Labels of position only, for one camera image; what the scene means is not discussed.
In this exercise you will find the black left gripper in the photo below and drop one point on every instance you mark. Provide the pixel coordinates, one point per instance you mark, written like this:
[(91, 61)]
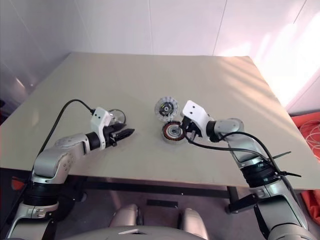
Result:
[(112, 136)]

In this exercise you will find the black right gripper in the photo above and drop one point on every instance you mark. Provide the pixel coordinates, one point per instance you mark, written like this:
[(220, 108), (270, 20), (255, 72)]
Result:
[(195, 131)]

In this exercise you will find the silver spoked rotor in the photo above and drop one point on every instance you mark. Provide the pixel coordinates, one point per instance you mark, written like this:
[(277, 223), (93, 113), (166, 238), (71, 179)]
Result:
[(119, 115)]

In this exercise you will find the round silver motor housing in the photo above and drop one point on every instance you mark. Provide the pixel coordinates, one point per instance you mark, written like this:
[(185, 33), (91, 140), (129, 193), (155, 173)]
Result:
[(172, 131)]

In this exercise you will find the round spoked motor lid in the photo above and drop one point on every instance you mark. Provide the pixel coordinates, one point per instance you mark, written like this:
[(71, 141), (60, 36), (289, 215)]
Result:
[(166, 107)]

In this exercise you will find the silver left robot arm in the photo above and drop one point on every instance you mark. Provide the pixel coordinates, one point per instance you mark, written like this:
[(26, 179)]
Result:
[(72, 145)]

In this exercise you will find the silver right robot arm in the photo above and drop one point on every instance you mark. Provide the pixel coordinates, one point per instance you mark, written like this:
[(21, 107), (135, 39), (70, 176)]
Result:
[(250, 147)]

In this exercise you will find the rounded grey metallic shape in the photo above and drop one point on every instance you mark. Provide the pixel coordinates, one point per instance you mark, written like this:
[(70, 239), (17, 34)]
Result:
[(127, 215), (193, 222)]

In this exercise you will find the black zip tie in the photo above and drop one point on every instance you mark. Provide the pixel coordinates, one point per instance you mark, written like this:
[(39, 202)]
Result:
[(283, 154), (290, 174)]

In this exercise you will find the grey robot chest panel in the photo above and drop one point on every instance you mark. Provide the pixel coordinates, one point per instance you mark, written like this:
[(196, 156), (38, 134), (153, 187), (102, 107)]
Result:
[(155, 233)]

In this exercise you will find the orange fabric bag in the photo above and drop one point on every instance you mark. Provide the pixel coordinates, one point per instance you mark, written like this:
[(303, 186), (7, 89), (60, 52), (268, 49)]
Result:
[(297, 122)]

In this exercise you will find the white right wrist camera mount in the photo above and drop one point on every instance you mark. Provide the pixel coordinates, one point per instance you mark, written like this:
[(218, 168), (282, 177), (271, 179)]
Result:
[(195, 112)]

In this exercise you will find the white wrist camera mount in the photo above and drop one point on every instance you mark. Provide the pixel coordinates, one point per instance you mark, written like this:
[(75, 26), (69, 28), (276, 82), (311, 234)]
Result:
[(195, 112), (98, 118)]

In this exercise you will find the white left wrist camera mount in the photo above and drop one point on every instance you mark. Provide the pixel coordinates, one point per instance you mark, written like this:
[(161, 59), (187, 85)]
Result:
[(98, 118)]

